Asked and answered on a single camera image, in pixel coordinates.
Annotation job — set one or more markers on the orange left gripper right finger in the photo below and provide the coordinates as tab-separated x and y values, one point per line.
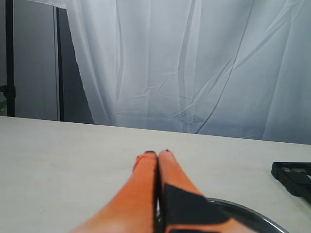
184	208

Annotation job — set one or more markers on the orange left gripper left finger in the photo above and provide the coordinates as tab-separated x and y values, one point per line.
133	208

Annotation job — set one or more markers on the black plastic tool case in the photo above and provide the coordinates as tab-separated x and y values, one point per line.
295	177

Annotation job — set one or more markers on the round steel tray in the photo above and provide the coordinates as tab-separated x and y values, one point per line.
250	220

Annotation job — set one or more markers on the white backdrop curtain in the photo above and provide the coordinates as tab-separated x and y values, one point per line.
237	68

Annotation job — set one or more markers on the black stand pole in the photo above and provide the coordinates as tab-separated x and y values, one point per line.
9	89

